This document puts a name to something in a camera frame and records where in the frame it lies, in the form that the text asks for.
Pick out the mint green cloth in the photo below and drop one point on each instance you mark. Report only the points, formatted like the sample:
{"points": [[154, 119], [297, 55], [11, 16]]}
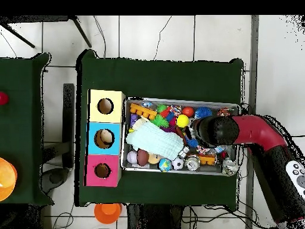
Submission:
{"points": [[155, 140]]}

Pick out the crushed silver drink can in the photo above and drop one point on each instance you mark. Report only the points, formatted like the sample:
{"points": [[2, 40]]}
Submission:
{"points": [[229, 167]]}

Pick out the wooden three-hole box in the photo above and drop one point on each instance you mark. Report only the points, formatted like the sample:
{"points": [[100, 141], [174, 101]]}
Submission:
{"points": [[116, 148]]}

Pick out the shallow clear mesh bin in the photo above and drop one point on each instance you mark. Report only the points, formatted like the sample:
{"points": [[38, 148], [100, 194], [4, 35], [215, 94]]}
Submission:
{"points": [[166, 170]]}

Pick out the smooth yellow ball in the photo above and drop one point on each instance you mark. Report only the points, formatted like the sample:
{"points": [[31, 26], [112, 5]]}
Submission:
{"points": [[182, 120]]}

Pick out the brown football toy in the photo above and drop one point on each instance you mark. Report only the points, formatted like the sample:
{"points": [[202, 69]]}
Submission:
{"points": [[143, 157]]}

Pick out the white baseball toy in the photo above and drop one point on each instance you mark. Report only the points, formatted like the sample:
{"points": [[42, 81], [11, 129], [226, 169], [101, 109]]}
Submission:
{"points": [[132, 157]]}

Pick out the orange red ball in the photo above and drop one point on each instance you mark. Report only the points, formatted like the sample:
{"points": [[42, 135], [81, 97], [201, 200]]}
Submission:
{"points": [[188, 111]]}

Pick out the globe print ball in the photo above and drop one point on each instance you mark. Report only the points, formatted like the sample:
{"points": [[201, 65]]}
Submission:
{"points": [[165, 165]]}

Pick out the black white soccer ball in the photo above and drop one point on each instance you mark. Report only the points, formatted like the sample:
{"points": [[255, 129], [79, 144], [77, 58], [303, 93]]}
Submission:
{"points": [[177, 163]]}

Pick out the dark green table cloth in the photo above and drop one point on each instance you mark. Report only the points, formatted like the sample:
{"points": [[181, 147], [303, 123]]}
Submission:
{"points": [[155, 78], [21, 78]]}

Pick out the blue spiky ball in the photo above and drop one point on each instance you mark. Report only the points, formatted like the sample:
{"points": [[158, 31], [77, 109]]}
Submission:
{"points": [[202, 112]]}

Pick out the black upright stand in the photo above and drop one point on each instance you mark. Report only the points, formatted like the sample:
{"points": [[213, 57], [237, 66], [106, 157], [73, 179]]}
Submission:
{"points": [[68, 119]]}

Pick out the black tripod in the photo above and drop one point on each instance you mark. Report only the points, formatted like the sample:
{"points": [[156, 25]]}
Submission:
{"points": [[81, 32]]}

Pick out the red plastic cup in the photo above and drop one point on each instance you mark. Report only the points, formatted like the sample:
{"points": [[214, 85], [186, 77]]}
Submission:
{"points": [[2, 98]]}

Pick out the large orange plastic cup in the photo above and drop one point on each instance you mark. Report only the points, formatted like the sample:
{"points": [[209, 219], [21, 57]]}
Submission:
{"points": [[7, 179]]}

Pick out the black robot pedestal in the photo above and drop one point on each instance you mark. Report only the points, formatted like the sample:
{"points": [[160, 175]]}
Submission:
{"points": [[152, 219]]}

